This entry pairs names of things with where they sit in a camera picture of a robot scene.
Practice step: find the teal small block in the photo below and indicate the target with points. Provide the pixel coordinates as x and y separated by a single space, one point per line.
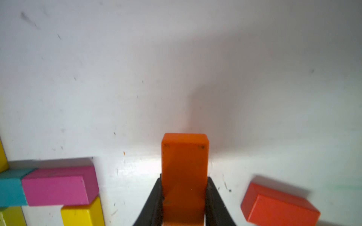
12 193

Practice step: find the yellow long block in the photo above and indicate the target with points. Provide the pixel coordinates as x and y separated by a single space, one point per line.
12 216

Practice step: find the lime yellow block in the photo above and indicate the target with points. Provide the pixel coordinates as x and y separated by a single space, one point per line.
83 215

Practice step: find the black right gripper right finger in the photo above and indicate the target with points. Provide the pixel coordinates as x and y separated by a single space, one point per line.
215 211

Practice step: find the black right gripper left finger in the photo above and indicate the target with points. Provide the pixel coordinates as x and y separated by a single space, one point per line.
152 212

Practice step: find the magenta block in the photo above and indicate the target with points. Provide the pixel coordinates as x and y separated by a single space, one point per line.
61 186

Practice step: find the red small block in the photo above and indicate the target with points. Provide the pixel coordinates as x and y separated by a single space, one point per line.
264 206

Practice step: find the orange long block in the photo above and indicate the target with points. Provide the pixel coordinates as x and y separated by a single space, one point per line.
184 178

